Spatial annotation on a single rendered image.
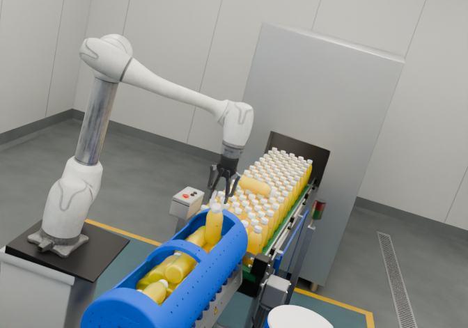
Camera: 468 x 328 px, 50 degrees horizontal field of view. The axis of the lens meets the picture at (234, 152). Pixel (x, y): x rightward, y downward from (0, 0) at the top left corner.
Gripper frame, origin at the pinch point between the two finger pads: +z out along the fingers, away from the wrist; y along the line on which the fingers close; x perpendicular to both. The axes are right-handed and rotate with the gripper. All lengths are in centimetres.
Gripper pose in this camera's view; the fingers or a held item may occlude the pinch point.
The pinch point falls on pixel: (217, 201)
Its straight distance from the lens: 207.0
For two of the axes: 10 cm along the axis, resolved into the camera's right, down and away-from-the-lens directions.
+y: 9.2, 3.2, -2.3
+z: -2.5, 9.2, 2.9
